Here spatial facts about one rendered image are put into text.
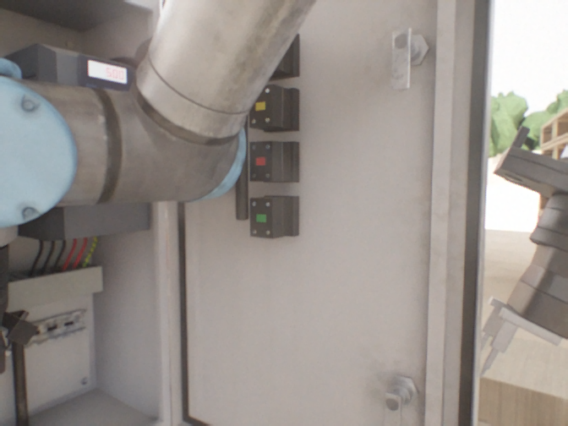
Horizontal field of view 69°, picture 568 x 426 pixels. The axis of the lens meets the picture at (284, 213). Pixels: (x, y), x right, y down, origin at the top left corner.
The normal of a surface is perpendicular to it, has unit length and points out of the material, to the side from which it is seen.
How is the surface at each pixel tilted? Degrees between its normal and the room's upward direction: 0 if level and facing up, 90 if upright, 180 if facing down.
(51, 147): 104
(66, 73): 90
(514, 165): 75
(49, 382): 90
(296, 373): 90
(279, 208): 90
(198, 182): 136
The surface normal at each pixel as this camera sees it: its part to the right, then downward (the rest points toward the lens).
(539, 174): -0.32, -0.04
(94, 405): 0.00, -1.00
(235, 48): 0.10, 0.76
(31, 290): 0.81, 0.05
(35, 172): 0.59, 0.30
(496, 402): -0.58, 0.07
